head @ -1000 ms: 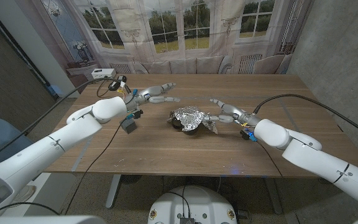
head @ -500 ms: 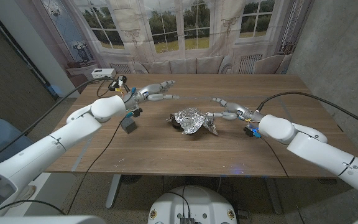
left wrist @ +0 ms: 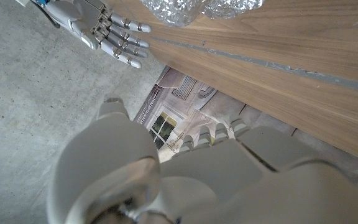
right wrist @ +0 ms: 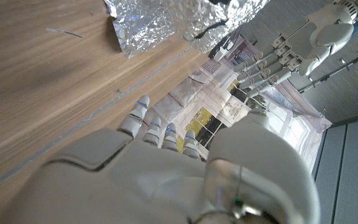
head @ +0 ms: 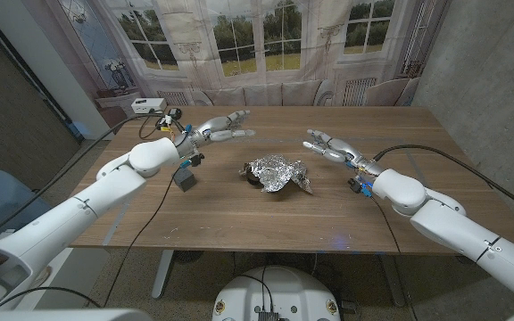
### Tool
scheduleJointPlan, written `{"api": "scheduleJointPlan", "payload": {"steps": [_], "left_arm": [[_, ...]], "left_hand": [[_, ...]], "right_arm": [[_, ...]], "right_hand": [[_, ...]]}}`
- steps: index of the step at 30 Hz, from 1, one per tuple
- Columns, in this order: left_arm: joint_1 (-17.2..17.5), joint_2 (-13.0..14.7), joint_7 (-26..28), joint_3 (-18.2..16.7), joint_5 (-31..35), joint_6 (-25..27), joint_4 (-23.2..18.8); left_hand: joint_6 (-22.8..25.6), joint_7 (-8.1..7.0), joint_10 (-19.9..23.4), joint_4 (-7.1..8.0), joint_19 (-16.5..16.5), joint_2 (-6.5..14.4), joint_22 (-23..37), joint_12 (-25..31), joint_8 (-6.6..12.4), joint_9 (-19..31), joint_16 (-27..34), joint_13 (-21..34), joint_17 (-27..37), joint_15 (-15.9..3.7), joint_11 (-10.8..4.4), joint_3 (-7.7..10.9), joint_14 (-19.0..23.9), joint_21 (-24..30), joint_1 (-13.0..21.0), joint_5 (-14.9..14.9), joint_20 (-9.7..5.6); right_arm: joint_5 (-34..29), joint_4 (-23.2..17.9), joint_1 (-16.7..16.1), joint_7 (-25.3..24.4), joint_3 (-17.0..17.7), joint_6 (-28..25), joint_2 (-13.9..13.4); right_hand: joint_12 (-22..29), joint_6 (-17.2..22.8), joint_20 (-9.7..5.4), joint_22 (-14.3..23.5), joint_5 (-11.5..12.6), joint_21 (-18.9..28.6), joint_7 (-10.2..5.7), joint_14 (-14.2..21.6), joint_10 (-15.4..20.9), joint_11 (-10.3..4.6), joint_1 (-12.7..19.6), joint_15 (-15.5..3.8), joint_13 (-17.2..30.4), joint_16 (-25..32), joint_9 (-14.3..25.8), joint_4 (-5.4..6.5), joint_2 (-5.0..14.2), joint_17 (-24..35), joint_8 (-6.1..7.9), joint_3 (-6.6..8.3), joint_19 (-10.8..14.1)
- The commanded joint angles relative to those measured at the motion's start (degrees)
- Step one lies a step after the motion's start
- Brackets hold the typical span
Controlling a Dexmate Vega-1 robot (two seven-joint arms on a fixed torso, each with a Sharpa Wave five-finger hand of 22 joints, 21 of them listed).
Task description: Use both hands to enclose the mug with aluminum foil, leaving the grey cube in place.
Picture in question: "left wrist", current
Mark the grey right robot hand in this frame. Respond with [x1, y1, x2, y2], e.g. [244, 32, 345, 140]
[44, 0, 152, 69]

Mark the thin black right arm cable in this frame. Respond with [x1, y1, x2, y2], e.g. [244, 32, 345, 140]
[38, 2, 61, 29]

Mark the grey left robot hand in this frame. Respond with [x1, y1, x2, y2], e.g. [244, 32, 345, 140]
[47, 93, 358, 224]

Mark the aluminum foil sheet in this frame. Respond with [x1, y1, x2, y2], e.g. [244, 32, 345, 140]
[140, 0, 264, 28]

